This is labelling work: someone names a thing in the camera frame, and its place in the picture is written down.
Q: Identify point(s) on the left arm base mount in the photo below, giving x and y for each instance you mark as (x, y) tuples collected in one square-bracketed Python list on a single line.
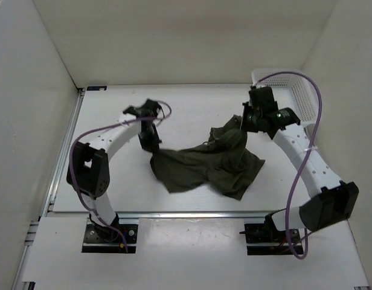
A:
[(100, 239)]

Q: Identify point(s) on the white plastic basket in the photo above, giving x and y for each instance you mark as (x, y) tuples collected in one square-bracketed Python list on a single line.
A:
[(290, 91)]

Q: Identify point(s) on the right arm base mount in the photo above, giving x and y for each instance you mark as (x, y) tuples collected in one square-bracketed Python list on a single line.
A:
[(263, 238)]

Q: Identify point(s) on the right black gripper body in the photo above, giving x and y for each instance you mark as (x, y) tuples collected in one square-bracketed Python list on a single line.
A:
[(250, 122)]

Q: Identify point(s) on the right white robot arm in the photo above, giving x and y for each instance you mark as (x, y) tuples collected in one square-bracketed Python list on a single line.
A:
[(331, 199)]

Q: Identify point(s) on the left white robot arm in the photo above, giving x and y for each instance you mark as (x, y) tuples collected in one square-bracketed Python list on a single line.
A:
[(91, 152)]

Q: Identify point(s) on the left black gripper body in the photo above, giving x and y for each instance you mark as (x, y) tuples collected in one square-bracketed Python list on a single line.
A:
[(149, 138)]

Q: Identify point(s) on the olive green shorts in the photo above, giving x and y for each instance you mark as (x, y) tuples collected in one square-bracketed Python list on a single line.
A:
[(223, 162)]

